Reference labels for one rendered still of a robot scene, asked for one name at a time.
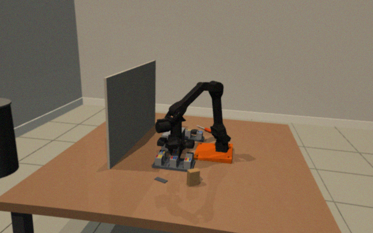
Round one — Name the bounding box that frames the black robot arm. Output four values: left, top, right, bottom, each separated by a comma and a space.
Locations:
155, 81, 231, 152

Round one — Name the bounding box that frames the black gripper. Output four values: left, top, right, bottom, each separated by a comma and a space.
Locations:
157, 131, 195, 158

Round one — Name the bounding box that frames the grey flat panel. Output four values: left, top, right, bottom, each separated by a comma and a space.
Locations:
103, 60, 156, 169

